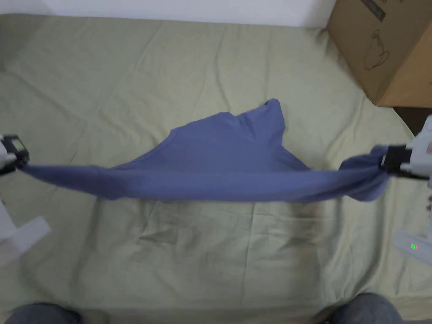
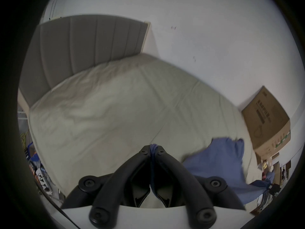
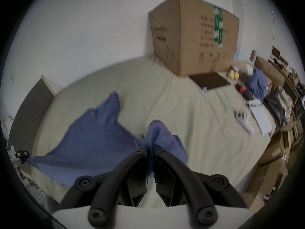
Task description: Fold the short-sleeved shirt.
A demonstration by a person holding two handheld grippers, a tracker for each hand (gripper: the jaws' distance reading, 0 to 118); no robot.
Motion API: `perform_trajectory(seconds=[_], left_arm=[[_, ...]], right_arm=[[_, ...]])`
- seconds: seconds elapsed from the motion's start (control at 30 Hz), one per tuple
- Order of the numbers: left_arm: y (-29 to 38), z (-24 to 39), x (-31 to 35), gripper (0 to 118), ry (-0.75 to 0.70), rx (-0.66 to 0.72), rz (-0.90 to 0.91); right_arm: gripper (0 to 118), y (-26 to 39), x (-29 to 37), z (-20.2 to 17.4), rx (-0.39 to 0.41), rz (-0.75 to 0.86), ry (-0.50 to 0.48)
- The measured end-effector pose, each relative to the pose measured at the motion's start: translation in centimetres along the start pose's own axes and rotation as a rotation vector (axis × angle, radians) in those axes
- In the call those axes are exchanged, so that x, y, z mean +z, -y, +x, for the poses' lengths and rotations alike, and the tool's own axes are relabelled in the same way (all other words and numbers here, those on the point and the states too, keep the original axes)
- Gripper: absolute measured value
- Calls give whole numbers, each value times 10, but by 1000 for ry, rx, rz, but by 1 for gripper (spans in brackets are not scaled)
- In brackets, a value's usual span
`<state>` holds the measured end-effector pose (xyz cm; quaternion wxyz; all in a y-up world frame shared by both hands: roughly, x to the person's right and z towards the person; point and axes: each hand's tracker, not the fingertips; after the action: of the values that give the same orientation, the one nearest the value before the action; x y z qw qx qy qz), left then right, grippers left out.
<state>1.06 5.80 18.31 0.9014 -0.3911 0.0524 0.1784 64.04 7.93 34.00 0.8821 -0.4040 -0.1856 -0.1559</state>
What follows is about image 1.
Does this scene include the bed with pale green sheet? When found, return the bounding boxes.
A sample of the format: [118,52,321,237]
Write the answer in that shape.
[0,13,432,324]

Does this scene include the brown cardboard carton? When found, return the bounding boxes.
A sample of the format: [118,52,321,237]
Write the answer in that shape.
[325,0,432,108]

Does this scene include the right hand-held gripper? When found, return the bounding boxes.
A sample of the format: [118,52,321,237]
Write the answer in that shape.
[381,114,432,268]

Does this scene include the person's legs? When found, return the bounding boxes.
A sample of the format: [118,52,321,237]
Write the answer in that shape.
[6,292,404,324]

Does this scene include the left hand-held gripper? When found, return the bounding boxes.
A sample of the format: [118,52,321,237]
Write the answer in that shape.
[0,134,52,267]

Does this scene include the blue shirt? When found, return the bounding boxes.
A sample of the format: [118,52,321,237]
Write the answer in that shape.
[21,98,393,204]

